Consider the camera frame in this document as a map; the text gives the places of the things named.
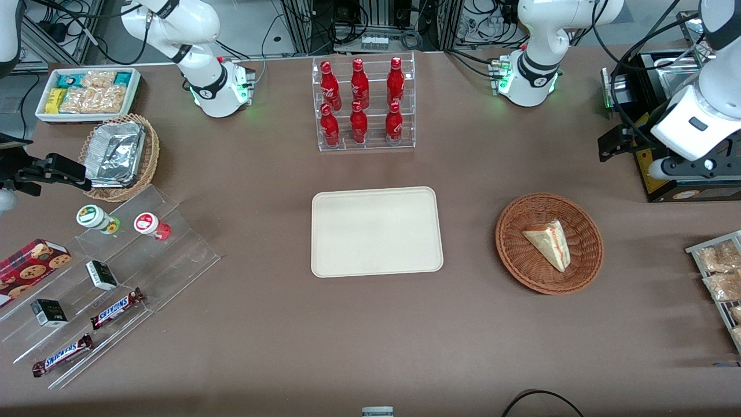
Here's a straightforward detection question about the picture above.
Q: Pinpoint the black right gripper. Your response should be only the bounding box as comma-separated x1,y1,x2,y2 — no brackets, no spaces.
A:
0,132,93,196

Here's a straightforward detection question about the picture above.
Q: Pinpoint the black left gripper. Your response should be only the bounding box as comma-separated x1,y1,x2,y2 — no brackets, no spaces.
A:
598,119,667,163

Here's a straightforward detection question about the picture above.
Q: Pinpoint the triangle sandwich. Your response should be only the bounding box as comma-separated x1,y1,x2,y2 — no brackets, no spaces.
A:
522,219,572,273

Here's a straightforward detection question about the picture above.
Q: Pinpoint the silver foil tray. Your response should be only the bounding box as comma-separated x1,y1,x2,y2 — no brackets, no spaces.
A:
86,121,146,188

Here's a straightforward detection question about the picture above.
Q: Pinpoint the light wicker basket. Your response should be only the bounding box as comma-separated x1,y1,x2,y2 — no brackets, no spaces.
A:
78,114,160,203

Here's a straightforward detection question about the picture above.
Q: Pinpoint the brown wicker basket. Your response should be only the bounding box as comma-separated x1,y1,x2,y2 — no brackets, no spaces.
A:
495,192,605,296

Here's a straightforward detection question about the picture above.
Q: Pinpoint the beige plastic tray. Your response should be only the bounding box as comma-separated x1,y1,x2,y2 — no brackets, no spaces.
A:
311,186,445,279

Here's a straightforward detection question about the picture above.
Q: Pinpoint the white plastic snack bin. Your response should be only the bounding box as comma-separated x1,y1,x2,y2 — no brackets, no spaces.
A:
35,67,142,125

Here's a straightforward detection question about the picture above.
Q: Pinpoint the green lid jar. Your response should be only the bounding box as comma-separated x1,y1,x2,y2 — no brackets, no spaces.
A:
76,204,122,235

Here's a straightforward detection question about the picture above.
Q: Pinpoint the black hot food machine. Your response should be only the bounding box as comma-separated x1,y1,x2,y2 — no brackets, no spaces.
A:
601,10,741,204

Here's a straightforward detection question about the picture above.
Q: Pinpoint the clear cracker bag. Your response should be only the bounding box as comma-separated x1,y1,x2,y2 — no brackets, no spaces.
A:
60,86,127,115
80,70,117,89

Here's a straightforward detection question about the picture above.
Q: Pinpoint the steel food pan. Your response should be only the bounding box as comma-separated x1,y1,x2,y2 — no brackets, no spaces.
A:
653,54,711,104

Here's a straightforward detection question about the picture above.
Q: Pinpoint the red plaid cookie box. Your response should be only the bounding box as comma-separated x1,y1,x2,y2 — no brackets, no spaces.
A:
0,238,72,309

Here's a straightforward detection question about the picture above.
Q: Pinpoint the red lid jar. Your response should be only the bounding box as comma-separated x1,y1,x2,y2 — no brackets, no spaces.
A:
134,212,172,242

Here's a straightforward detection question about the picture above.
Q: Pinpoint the small black box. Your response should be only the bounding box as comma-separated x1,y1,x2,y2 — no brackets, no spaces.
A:
85,260,119,291
30,298,69,328

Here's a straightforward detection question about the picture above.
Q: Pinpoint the Snickers chocolate bar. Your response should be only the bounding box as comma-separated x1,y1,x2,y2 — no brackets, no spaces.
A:
90,287,146,331
31,334,94,378

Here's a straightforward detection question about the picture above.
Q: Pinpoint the clear acrylic stepped display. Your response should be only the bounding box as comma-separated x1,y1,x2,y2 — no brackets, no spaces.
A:
0,184,222,390

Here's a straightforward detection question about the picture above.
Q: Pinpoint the red cola bottle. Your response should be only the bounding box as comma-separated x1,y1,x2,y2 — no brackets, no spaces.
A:
349,100,369,145
320,60,342,112
384,101,404,146
320,103,341,148
386,56,405,108
350,57,371,111

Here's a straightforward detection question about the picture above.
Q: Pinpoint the clear acrylic bottle rack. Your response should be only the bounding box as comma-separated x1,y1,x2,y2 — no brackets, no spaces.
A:
311,52,417,153

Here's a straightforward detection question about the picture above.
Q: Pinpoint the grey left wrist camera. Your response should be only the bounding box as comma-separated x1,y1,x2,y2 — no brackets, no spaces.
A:
648,155,732,182

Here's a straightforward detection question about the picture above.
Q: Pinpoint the metal wire rack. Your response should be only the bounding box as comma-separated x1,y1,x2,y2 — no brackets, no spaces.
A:
685,230,741,355

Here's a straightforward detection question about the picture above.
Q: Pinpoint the black floor cable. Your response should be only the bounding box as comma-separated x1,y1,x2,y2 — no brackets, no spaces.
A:
500,389,586,417

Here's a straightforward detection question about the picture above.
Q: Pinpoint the aluminium frame rack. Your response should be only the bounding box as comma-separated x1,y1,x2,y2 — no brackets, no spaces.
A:
280,0,465,56

